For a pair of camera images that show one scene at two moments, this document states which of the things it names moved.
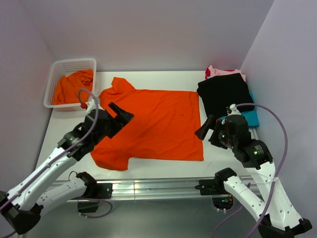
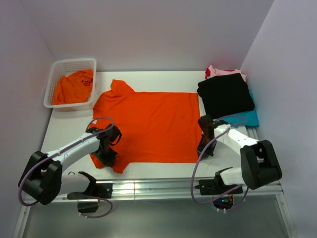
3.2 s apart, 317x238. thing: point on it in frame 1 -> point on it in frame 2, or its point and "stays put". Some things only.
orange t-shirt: x=166 y=125 stays put
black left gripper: x=123 y=117 -> x=109 y=161
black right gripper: x=201 y=132 -> x=208 y=152
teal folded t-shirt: x=251 y=116 stays put
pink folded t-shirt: x=211 y=72 stays put
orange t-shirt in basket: x=67 y=88 stays put
